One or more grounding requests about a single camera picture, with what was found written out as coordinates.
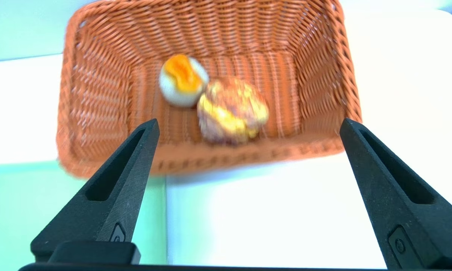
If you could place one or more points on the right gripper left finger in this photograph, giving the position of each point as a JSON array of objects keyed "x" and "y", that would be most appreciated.
[{"x": 113, "y": 199}]

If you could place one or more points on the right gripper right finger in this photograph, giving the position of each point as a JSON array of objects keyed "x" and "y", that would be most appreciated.
[{"x": 402, "y": 203}]

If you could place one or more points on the orange and white egg bun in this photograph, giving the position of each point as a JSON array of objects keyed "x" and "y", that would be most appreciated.
[{"x": 182, "y": 81}]

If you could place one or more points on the brown cream puff bun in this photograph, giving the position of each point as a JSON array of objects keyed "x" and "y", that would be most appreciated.
[{"x": 233, "y": 111}]

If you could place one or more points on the orange wicker basket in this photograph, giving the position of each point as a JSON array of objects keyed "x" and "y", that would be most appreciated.
[{"x": 248, "y": 37}]

